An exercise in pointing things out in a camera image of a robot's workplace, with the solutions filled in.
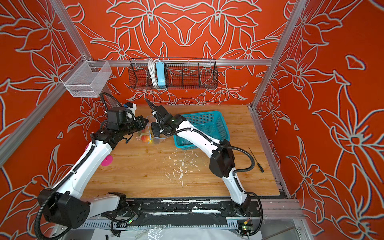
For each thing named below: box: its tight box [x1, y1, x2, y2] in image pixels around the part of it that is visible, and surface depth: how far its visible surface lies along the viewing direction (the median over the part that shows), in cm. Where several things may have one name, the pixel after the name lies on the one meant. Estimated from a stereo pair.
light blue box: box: [156, 62, 166, 89], surface depth 92 cm
